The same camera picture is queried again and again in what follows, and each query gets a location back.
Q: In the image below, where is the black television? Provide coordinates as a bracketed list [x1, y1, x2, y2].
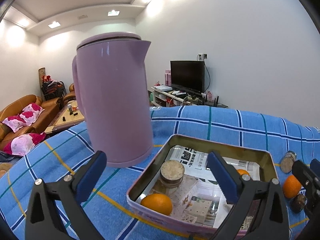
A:
[170, 61, 205, 93]

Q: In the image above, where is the pink electric kettle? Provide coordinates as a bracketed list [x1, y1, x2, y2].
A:
[72, 32, 153, 167]

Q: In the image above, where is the orange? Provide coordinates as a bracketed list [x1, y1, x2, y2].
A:
[283, 175, 302, 199]
[140, 193, 172, 216]
[237, 169, 249, 176]

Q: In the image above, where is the brown leather armchair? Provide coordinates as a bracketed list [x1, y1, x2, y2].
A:
[63, 83, 76, 106]

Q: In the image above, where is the pink floral cushion front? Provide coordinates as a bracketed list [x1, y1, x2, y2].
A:
[3, 132, 46, 157]

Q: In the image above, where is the brown leather sofa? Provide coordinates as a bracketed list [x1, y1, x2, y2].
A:
[1, 94, 61, 150]

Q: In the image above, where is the dark dried fruit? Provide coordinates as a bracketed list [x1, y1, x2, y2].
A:
[290, 193, 306, 213]

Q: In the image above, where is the white tv stand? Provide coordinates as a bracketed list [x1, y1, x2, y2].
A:
[149, 86, 228, 108]

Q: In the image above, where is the pink metal tin box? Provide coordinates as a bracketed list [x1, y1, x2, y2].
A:
[126, 134, 282, 239]

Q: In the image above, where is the wooden coffee table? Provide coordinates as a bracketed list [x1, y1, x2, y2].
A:
[45, 100, 85, 134]

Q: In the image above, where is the pink floral cushion middle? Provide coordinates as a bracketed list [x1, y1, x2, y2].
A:
[2, 103, 44, 133]

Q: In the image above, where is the newspaper lining in tin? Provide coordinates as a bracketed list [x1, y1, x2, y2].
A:
[135, 144, 261, 233]

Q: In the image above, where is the pink floral cushion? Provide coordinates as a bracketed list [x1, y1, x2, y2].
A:
[2, 103, 44, 133]
[3, 132, 46, 157]

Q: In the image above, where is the round tea cake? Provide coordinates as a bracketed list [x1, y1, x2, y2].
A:
[280, 151, 297, 173]
[160, 160, 185, 188]

